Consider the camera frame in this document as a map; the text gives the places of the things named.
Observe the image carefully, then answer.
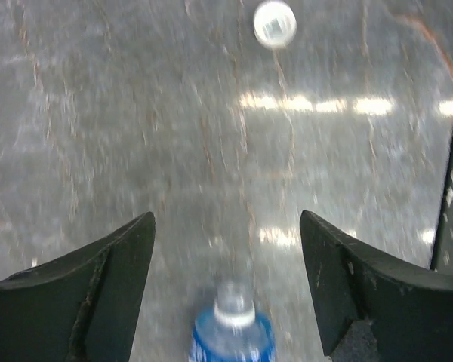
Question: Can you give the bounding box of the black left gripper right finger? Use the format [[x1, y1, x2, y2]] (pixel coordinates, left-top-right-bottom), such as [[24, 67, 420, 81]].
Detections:
[[300, 210, 453, 361]]

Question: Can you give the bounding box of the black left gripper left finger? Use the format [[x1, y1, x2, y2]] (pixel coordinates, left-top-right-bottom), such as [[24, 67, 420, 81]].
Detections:
[[0, 212, 156, 361]]

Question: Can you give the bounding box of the blue label plastic bottle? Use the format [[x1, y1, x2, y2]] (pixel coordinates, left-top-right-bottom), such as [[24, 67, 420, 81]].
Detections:
[[188, 280, 276, 362]]

